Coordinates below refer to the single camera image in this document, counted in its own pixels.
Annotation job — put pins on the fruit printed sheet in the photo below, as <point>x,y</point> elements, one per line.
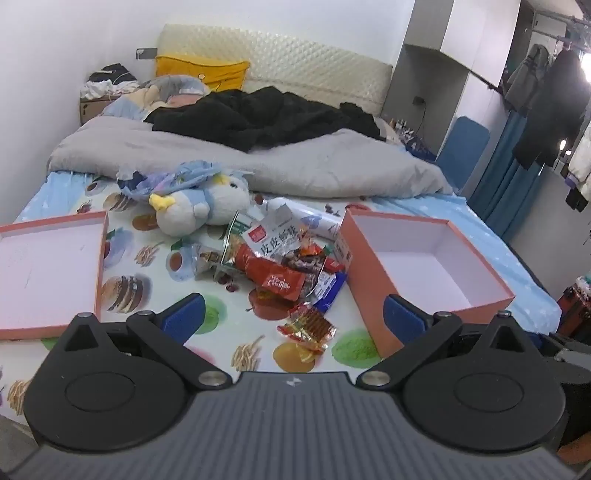
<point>221,332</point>

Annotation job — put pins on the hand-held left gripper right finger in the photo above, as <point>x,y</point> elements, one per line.
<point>406,318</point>

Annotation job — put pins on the clear nut snack packet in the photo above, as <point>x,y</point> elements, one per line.
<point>207,261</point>

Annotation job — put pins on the blue curtain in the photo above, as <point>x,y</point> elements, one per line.
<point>503,184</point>

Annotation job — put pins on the white and red snack packet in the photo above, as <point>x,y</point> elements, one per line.
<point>272,240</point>

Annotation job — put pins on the black garment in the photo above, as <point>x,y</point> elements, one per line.
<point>258,115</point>

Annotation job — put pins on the pile of clothes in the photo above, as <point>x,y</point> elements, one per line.
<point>111,78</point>

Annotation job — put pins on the black wall charger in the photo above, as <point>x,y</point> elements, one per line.
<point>419,100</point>

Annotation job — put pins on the grey wall bracket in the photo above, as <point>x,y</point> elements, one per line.
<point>145,53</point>

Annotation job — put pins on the white and blue plush toy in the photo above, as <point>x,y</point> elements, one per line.
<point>217,198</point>

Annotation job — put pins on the blue printed plastic bag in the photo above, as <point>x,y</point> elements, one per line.
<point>184,177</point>

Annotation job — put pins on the blue chair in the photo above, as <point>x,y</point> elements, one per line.
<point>461,147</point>

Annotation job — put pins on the hanging grey jacket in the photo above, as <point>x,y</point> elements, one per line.
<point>526,78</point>

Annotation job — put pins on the hanging black jacket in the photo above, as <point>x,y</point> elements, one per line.
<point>558,106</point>

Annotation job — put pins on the brown cardboard box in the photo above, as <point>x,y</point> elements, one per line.
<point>90,110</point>

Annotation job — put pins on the long red snack packet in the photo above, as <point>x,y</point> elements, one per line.
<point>277,279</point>

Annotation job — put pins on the brown strips snack packet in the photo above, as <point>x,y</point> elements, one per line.
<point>307,325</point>

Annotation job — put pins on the grey blanket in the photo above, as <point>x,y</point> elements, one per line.
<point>277,170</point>

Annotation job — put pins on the cream padded headboard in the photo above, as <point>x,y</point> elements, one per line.
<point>314,69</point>

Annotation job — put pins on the group of small bottles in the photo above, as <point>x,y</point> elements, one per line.
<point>411,136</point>

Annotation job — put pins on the green snack packet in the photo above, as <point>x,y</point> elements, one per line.
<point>233,240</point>

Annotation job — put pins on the cartoon printed pillow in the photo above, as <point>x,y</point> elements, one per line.
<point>180,87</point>

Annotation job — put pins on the yellow pillow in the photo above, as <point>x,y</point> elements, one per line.
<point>203,71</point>

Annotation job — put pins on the white tube packet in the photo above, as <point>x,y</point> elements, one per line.
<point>300,214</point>

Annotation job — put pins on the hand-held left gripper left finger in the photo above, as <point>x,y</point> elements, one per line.
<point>184,316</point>

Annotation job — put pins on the light blue star sheet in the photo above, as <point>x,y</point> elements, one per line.
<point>480,230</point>

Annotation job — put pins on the pink box lid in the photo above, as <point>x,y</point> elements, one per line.
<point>46,272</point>

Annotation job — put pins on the blue snack packet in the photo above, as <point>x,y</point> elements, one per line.
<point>330,293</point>

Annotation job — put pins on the grey wardrobe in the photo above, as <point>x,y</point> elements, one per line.
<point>425,74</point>

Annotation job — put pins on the pink cardboard box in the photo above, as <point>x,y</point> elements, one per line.
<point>364,267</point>

